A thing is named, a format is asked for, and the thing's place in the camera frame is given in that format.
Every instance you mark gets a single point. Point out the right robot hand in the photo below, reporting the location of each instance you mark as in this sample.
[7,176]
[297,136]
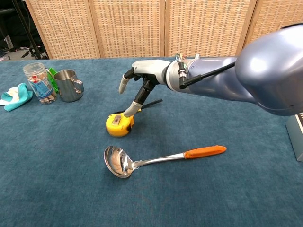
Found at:
[151,68]

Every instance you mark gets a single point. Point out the yellow tape measure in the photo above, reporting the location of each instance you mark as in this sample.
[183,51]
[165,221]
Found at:
[117,128]

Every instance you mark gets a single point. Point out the wood rattan folding screen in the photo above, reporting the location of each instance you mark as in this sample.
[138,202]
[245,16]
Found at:
[127,28]

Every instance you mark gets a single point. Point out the stainless steel mug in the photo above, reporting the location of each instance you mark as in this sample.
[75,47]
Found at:
[66,89]

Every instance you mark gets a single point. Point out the green plastic basket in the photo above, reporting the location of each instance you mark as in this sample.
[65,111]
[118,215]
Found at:
[52,79]

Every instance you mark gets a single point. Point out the clear plastic jar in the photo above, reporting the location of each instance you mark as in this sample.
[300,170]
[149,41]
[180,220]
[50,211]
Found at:
[40,82]

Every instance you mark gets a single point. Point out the black tripod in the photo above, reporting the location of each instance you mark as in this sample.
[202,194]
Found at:
[26,30]

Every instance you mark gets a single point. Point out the blue table cloth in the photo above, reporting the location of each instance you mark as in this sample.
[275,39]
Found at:
[151,201]

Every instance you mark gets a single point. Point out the teal and white cloth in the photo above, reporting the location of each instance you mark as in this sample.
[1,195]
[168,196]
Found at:
[20,95]

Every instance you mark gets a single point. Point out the black office chair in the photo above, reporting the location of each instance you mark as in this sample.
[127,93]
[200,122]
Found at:
[8,26]

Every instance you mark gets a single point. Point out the grey white printed box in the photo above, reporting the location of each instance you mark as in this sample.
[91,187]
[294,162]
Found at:
[296,139]

